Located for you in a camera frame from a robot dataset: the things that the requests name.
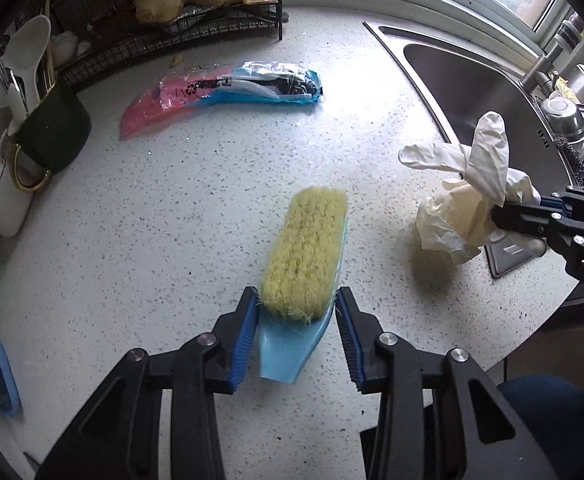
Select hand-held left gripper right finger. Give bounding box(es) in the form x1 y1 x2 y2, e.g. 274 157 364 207
335 286 560 480

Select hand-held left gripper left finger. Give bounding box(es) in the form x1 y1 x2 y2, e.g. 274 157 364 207
34 286 260 480

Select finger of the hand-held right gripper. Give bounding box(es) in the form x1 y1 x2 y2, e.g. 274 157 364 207
539 186 584 213
490 204 575 242

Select cream latex glove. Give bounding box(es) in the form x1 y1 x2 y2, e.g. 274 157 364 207
416 167 542 265

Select white latex glove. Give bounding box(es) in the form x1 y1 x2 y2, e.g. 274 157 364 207
398 111 512 208

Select yellow bristle brush blue handle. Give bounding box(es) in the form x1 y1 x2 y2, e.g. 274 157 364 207
257 186 350 395

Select steel wool scrubber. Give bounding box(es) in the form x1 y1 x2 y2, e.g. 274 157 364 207
552 135 584 181

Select stack of metal bowls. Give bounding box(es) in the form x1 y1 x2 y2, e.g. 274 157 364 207
542 95 584 146

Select steel sink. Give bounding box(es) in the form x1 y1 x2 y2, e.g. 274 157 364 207
363 21 584 281

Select steel faucet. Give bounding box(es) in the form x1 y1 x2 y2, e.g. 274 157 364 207
519 10 584 96

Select person's leg in jeans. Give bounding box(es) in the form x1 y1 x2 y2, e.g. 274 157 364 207
496 372 584 480

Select pink and blue plastic bag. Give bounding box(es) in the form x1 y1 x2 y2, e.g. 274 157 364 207
119 60 323 141

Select white lidded sugar jar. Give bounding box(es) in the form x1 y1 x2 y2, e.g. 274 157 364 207
0 155 35 238

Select small white spoon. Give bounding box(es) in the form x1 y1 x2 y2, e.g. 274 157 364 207
7 82 32 126

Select white garlic bulb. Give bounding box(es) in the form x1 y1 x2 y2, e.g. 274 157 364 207
52 30 93 68

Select red dried chili packet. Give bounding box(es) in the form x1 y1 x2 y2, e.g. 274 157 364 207
89 7 138 36

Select round ginger root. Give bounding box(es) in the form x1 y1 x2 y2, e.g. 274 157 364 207
134 0 185 23

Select bundle of metal chopsticks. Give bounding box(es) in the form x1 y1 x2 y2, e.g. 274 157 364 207
0 55 38 111

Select wooden stick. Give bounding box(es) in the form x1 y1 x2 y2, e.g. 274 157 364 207
43 0 59 86

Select large white rice paddle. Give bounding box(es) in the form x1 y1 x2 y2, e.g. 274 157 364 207
9 15 53 93

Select black mug gold handle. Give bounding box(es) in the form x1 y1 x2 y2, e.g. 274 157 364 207
12 80 93 193

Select black wire rack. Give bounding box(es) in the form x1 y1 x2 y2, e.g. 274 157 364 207
17 0 289 93

